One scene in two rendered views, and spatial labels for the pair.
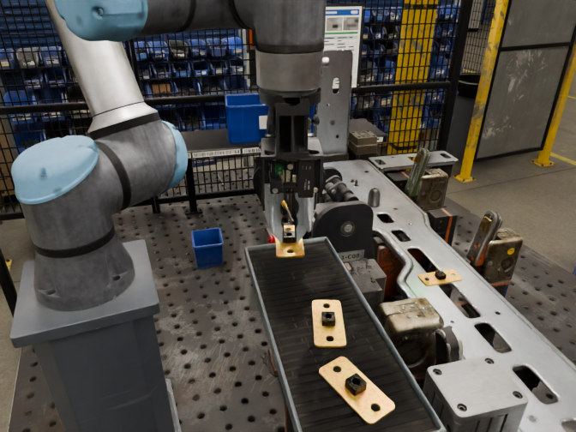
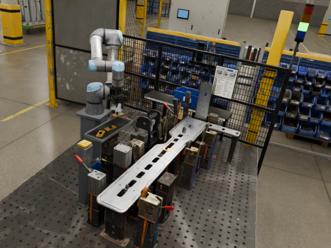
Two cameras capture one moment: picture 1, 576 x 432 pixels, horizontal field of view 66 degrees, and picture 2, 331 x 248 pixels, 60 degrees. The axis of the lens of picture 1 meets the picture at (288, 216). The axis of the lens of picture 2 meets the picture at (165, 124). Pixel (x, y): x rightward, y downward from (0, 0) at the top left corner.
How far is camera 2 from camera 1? 161 cm
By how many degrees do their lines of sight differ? 32
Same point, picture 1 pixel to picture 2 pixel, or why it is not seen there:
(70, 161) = (94, 86)
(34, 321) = (81, 112)
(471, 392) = (119, 147)
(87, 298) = (89, 112)
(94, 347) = (87, 122)
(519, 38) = not seen: outside the picture
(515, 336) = (159, 162)
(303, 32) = (115, 77)
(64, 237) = (89, 99)
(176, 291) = not seen: hidden behind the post
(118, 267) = (98, 109)
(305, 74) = (115, 83)
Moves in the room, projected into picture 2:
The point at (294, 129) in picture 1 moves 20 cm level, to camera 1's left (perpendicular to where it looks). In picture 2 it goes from (114, 92) to (95, 83)
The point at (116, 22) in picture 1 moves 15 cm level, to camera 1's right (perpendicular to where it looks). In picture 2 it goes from (91, 69) to (106, 76)
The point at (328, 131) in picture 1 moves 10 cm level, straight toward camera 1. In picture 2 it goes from (200, 108) to (194, 111)
